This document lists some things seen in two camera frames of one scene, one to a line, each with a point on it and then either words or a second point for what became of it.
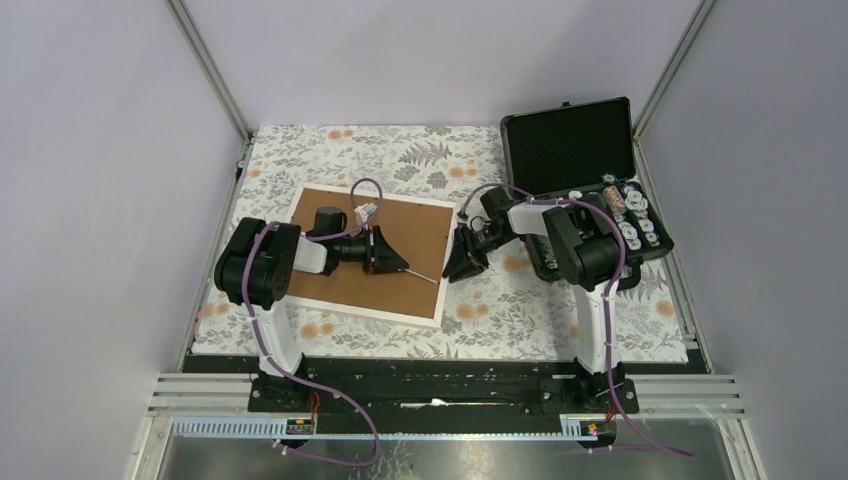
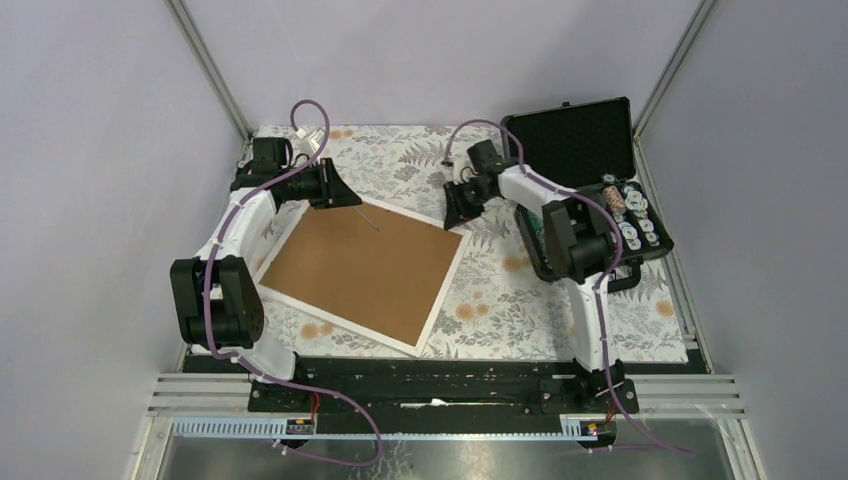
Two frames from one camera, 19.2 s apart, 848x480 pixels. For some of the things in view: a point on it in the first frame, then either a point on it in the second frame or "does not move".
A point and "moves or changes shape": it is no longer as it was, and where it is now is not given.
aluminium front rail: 679,396 does not move
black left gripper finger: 386,259 → 335,192
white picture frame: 421,232 → 352,327
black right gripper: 464,263 → 457,211
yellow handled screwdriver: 419,275 moves or changes shape
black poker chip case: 582,150 does not move
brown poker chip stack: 614,198 does not move
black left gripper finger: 370,270 → 330,202
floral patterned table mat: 509,310 does not move
